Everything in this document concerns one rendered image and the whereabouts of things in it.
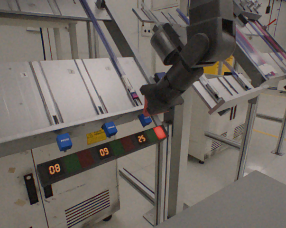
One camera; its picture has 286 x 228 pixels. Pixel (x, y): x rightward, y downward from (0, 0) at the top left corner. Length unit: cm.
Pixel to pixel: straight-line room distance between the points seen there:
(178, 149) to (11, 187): 66
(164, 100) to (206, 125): 106
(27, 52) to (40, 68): 185
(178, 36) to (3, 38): 210
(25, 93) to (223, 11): 42
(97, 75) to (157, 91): 20
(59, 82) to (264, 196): 52
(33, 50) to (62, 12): 170
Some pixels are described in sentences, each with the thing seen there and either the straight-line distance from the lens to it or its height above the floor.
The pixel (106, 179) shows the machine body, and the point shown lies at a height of 29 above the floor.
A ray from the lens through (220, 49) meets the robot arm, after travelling 35.
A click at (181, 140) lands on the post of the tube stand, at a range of 89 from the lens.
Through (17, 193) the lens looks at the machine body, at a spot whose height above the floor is 40.
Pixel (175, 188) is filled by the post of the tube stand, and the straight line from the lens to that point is 104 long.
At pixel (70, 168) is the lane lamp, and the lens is 44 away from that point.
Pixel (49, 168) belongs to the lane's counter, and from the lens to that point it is 44.
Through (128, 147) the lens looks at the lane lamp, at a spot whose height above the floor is 65.
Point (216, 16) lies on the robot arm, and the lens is 35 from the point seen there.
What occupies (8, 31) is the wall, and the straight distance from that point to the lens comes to 239.
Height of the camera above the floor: 88
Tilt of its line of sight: 19 degrees down
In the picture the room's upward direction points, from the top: straight up
